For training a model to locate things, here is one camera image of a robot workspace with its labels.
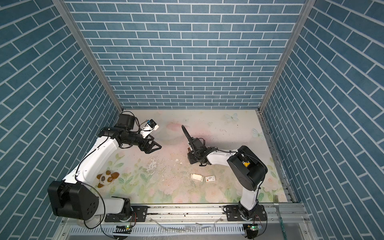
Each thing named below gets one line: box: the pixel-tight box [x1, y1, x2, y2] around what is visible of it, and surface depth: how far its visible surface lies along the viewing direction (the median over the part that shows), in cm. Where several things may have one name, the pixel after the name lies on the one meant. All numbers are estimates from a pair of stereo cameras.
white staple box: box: [205, 175, 216, 182], surface depth 86 cm
